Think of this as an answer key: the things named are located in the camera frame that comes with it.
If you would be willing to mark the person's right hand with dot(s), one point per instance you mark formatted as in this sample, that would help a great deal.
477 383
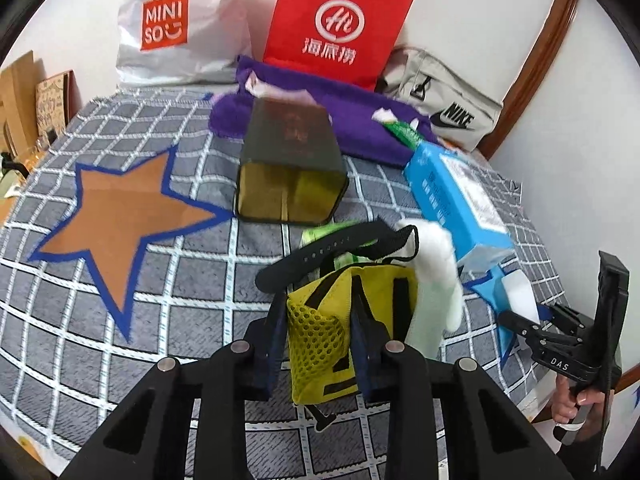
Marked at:
565 404

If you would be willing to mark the white Miniso plastic bag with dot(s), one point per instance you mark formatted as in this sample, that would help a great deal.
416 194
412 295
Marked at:
179 42

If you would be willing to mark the red paper shopping bag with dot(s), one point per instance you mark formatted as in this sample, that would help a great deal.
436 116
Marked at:
344 40

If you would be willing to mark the green snack packet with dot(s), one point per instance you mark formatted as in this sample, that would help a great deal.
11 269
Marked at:
404 133

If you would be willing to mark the yellow mesh pouch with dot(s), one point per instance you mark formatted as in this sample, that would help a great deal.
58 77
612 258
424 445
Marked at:
322 367

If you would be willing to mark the red white small packet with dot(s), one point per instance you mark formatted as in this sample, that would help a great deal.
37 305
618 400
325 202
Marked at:
262 90

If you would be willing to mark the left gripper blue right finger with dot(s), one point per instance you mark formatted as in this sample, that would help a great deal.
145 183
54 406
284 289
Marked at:
367 341

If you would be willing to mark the blue tissue pack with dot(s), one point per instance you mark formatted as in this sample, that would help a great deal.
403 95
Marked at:
448 192

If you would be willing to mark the white glove with green cuff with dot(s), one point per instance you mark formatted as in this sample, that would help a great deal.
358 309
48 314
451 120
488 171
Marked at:
439 302

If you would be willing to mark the brown felt star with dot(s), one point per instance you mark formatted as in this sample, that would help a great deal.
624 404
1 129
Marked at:
118 213

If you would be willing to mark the purple fleece towel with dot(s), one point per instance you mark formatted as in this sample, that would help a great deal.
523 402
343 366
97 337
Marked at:
350 108

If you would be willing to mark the brown wooden door frame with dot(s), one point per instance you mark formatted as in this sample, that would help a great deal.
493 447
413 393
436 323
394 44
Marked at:
534 70

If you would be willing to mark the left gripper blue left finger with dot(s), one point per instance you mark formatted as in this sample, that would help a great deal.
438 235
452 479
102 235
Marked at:
268 338

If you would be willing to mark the green pocket tissue pack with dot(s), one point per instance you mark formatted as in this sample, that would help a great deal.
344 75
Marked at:
335 239

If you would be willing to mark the wooden headboard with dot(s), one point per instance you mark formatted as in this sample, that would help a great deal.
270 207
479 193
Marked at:
18 97

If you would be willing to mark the grey Nike waist bag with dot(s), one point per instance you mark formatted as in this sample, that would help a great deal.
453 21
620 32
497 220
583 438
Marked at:
458 112

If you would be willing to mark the white tissue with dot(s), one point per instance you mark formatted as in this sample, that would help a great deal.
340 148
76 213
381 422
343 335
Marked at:
383 116

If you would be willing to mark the grey checked tablecloth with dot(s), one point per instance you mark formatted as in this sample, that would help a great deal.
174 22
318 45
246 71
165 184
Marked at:
65 366

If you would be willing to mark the dark green tea tin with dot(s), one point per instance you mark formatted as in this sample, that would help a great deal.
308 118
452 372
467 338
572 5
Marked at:
291 168

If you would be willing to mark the small wooden side table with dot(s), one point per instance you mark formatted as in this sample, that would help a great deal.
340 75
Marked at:
14 174

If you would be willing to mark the brown patterned gift box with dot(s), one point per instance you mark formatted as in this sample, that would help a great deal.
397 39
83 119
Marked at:
54 103

